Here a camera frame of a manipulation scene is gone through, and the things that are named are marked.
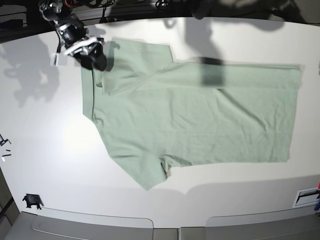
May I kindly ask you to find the light green T-shirt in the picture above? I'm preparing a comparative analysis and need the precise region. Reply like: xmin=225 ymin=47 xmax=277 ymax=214
xmin=81 ymin=38 xmax=301 ymax=190

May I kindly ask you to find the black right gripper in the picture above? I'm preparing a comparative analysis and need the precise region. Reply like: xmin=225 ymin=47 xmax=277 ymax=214
xmin=55 ymin=21 xmax=107 ymax=72

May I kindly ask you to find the black clamp bracket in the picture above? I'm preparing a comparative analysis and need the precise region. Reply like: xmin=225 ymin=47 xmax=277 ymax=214
xmin=22 ymin=193 xmax=44 ymax=210

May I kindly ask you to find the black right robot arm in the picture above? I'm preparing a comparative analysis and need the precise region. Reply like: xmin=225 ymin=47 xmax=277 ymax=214
xmin=38 ymin=0 xmax=107 ymax=71

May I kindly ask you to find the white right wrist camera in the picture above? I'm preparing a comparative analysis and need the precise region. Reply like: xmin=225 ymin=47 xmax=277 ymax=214
xmin=50 ymin=53 xmax=68 ymax=67

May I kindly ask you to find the small black metal bracket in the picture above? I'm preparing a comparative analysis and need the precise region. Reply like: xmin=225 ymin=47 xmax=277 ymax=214
xmin=0 ymin=134 xmax=12 ymax=147

